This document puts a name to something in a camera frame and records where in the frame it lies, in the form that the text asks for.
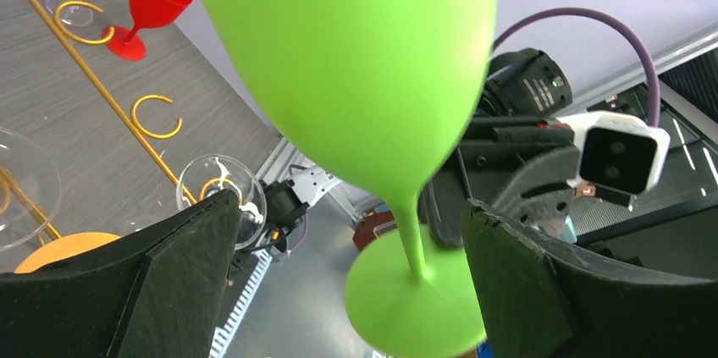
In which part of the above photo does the gold wire wine glass rack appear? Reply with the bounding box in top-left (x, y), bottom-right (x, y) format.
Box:
top-left (1, 0), bottom-right (276, 236)

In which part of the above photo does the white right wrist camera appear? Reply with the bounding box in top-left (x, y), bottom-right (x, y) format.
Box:
top-left (557, 111), bottom-right (671, 208)

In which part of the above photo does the clear wine glass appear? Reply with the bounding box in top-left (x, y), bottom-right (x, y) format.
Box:
top-left (175, 154), bottom-right (267, 251)
top-left (1, 128), bottom-right (61, 251)

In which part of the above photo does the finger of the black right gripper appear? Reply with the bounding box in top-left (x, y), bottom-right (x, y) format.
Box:
top-left (490, 146), bottom-right (579, 233)

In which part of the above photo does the clear wine glass front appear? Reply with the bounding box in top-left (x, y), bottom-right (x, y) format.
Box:
top-left (175, 154), bottom-right (267, 251)

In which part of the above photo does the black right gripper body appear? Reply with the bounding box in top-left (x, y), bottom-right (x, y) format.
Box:
top-left (420, 116), bottom-right (580, 250)

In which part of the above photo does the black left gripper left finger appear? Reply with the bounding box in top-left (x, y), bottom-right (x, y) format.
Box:
top-left (1, 190), bottom-right (240, 357)

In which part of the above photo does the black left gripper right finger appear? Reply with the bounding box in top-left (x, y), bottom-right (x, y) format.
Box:
top-left (461, 199), bottom-right (717, 357)

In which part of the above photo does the white slotted cable duct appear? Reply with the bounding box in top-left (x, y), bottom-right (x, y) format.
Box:
top-left (209, 250), bottom-right (273, 358)

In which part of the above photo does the yellow silicone wine glass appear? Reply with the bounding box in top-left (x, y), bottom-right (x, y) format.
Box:
top-left (14, 232), bottom-right (120, 273)

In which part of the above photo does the red silicone wine glass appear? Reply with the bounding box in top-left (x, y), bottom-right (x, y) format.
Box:
top-left (106, 0), bottom-right (193, 61)

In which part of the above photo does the green silicone wine glass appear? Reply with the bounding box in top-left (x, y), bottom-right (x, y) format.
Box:
top-left (202, 0), bottom-right (497, 357)

